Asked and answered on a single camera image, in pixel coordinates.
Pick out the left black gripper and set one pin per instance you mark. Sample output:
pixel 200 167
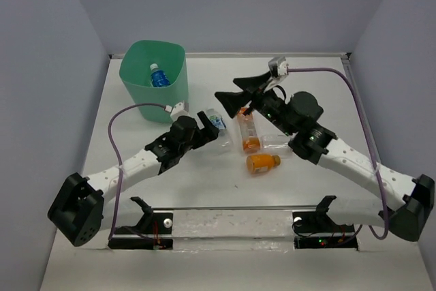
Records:
pixel 208 133

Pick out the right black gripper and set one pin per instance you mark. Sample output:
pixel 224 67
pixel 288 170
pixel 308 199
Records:
pixel 234 100

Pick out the white green label bottle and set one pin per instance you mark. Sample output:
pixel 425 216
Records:
pixel 223 143

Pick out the blue label plastic bottle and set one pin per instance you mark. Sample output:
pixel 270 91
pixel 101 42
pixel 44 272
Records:
pixel 158 77

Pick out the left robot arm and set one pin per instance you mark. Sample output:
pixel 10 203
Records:
pixel 78 208

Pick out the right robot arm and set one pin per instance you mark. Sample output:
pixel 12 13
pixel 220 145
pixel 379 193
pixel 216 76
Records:
pixel 403 203

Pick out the green plastic bin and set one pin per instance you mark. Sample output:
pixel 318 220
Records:
pixel 135 72

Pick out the tall orange label bottle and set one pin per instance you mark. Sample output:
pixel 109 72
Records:
pixel 249 136

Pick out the short orange juice bottle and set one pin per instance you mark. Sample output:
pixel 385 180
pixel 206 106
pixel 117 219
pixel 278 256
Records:
pixel 261 163

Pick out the clear jar silver lid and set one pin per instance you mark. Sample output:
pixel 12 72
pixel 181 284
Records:
pixel 276 144

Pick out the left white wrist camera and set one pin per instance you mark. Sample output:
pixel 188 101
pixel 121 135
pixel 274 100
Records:
pixel 177 110

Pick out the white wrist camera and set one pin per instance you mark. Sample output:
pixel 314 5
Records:
pixel 177 110
pixel 277 72

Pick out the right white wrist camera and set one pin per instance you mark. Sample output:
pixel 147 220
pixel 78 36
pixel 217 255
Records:
pixel 277 72

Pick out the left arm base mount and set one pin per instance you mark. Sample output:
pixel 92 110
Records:
pixel 153 231

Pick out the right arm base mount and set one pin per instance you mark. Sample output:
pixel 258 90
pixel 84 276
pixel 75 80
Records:
pixel 315 230

